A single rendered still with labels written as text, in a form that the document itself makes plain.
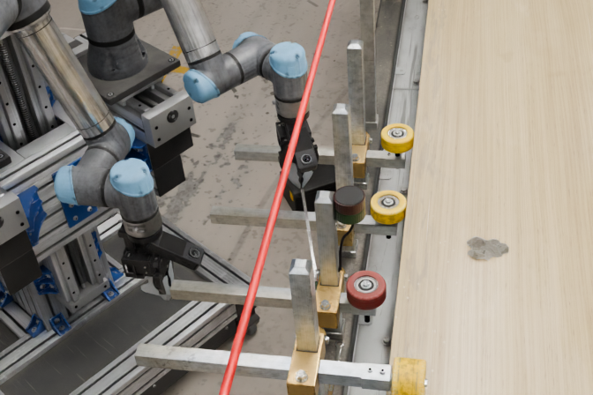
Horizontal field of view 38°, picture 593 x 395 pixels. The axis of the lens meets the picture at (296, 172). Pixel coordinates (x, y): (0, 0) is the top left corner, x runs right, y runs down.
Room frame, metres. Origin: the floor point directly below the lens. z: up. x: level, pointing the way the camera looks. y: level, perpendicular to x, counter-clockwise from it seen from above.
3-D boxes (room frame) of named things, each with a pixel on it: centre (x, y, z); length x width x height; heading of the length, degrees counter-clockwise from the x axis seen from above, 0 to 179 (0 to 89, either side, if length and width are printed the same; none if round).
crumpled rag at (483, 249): (1.25, -0.38, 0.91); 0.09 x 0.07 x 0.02; 70
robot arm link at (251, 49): (1.61, 0.07, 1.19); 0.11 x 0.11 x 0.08; 37
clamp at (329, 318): (1.22, -0.05, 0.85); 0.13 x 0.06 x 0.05; 167
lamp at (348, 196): (1.23, -0.09, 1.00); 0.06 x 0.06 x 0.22; 77
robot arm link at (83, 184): (1.33, 0.41, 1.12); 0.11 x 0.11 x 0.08; 74
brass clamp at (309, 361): (0.98, 0.01, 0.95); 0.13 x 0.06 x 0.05; 167
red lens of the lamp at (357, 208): (1.23, -0.10, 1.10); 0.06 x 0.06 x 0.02
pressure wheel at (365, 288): (1.18, -0.12, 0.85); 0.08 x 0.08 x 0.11
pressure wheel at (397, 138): (1.66, -0.25, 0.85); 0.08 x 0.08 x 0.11
